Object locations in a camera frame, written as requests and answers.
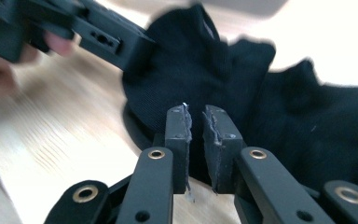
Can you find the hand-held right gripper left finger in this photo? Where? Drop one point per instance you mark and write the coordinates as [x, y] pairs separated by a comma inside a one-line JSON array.
[[177, 133]]

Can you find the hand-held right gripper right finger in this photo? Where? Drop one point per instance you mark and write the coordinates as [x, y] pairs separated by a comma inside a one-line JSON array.
[[223, 140]]

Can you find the black ankle sock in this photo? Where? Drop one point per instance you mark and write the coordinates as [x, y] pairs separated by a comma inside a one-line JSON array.
[[323, 124], [183, 62]]

